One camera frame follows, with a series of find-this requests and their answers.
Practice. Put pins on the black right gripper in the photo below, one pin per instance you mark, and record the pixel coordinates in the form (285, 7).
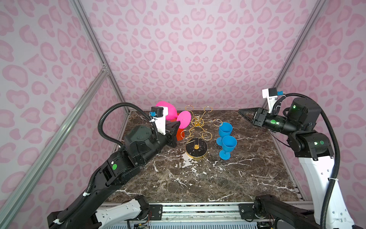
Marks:
(260, 117)

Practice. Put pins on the red wine glass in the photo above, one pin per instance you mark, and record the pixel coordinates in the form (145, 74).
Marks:
(180, 134)

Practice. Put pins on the gold wire glass rack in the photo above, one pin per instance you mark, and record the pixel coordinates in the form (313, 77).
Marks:
(197, 135)

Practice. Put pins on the blue wine glass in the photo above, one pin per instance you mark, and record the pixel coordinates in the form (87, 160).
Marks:
(225, 129)
(228, 145)

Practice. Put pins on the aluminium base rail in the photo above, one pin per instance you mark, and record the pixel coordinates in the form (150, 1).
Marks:
(204, 215)

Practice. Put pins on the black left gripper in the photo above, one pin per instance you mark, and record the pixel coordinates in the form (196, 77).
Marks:
(171, 134)

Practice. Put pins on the blue wine glass front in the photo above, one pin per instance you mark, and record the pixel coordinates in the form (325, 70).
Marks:
(228, 145)

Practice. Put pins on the aluminium corner post right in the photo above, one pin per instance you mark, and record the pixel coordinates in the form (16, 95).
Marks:
(310, 23)

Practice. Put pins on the aluminium corner post left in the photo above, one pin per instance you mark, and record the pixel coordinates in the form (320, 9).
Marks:
(86, 24)

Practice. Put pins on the aluminium corner post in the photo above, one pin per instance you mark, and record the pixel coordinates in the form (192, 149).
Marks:
(86, 24)
(310, 23)

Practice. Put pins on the aluminium diagonal brace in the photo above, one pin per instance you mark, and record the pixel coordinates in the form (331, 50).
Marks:
(19, 196)

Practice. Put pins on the magenta wine glass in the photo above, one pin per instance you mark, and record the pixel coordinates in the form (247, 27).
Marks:
(184, 117)

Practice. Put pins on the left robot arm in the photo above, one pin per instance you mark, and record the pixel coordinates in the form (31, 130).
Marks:
(140, 146)

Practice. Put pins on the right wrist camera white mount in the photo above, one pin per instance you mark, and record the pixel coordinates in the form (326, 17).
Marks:
(271, 95)

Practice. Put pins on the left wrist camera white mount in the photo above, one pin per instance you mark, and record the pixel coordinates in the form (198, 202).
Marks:
(159, 113)

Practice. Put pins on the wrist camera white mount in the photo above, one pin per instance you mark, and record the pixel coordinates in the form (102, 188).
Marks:
(159, 113)
(271, 95)

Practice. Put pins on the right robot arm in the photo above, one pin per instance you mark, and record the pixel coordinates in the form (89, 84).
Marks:
(312, 139)

